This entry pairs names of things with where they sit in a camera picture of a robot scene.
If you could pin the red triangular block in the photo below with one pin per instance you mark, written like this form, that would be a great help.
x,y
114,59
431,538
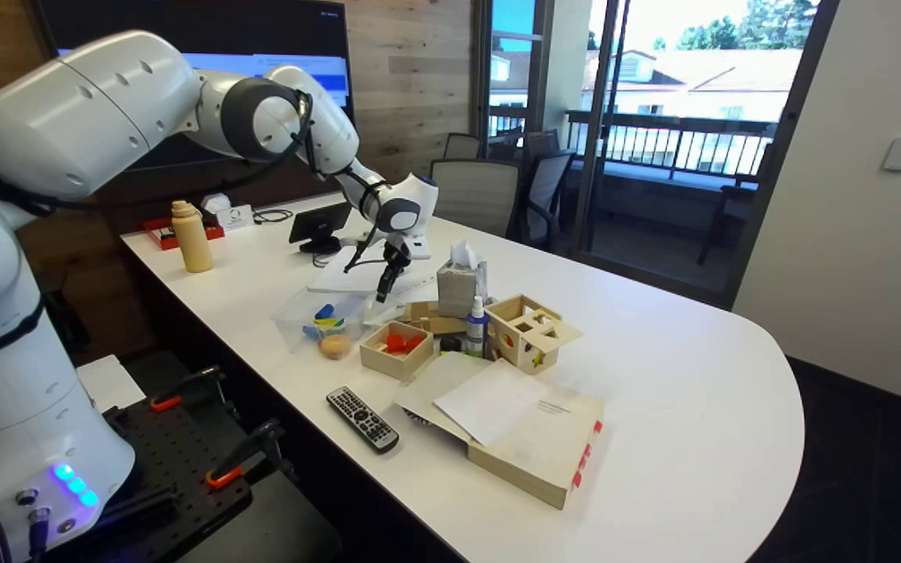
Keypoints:
x,y
390,344

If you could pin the white pad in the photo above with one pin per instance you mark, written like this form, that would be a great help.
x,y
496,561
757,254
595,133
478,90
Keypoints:
x,y
110,379

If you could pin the blue cylinder block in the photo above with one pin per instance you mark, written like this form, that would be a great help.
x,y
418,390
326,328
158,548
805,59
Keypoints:
x,y
324,310

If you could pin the flat red tray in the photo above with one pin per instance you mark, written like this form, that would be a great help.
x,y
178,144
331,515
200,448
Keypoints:
x,y
163,239

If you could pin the yellow block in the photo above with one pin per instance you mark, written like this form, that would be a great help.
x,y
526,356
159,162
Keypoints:
x,y
326,324

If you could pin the wall mounted monitor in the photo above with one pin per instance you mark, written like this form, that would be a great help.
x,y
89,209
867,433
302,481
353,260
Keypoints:
x,y
264,34

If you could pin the small open wooden tray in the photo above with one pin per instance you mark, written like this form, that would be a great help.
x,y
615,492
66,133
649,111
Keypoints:
x,y
397,356

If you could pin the tan squeeze bottle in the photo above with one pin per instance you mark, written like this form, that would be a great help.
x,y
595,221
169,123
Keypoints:
x,y
192,239

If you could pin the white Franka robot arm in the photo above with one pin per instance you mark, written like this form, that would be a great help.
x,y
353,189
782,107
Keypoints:
x,y
22,314

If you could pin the dark balcony railing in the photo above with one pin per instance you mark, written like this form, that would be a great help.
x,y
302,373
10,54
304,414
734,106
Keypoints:
x,y
670,142

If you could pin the white paper sheet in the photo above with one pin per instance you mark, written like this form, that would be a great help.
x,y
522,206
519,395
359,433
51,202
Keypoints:
x,y
493,402

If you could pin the white light switch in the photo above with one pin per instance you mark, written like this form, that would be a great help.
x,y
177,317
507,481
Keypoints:
x,y
900,156

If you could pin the gold patterned box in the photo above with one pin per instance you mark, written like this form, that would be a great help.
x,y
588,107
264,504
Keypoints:
x,y
437,317

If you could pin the dark mesh office chair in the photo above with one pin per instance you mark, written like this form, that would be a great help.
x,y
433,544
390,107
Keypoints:
x,y
544,199

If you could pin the small white container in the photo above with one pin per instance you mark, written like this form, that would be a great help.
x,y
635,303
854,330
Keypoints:
x,y
230,212

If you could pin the black balcony chair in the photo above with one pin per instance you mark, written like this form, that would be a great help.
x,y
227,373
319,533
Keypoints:
x,y
726,215

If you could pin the red cylinder block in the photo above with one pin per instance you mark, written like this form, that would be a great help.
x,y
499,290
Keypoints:
x,y
407,343

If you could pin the black perforated robot table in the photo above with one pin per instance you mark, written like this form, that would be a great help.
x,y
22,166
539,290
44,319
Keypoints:
x,y
178,448

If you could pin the grey black remote control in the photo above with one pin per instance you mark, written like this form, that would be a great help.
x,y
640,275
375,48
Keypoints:
x,y
364,419

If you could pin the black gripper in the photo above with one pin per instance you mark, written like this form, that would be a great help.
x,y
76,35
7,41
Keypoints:
x,y
394,254

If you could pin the orange cylinder block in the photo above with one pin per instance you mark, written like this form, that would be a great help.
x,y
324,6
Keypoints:
x,y
337,344

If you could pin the small sanitizer bottle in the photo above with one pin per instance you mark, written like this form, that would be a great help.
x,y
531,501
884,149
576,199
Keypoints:
x,y
472,330

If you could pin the dark tablet on stand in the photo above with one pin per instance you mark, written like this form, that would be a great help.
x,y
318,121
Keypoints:
x,y
318,223

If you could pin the clear plastic bin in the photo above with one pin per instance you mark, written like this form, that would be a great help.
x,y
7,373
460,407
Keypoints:
x,y
304,314

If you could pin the grey office chair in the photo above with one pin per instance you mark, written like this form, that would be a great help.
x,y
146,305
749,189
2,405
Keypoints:
x,y
460,144
470,191

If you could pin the wooden shape sorter cube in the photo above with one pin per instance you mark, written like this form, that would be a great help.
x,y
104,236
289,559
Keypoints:
x,y
533,333

